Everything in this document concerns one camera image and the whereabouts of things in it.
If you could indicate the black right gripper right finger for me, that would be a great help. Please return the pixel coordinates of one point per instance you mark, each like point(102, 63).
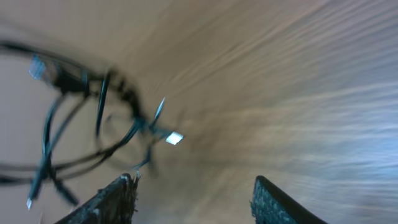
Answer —
point(271, 205)

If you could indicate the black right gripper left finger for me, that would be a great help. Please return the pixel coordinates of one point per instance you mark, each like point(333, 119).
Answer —
point(116, 203)

